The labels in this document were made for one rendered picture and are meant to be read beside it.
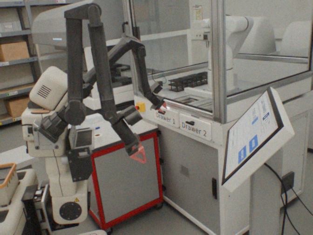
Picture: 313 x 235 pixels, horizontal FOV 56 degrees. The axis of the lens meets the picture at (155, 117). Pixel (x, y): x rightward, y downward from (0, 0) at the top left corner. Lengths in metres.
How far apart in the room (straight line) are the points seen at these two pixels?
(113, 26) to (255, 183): 1.92
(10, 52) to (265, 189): 4.78
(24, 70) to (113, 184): 4.12
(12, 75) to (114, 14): 3.52
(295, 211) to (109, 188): 1.49
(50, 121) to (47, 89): 0.17
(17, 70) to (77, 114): 4.84
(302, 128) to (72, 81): 1.83
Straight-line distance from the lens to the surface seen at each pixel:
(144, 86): 1.84
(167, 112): 2.09
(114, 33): 2.74
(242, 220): 2.24
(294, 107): 2.28
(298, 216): 2.63
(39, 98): 1.31
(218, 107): 1.70
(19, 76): 5.97
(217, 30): 1.62
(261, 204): 1.38
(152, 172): 2.37
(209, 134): 1.80
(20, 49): 5.52
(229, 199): 2.03
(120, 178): 2.23
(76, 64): 1.13
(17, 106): 5.57
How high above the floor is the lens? 1.56
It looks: 19 degrees down
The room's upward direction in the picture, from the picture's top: 6 degrees counter-clockwise
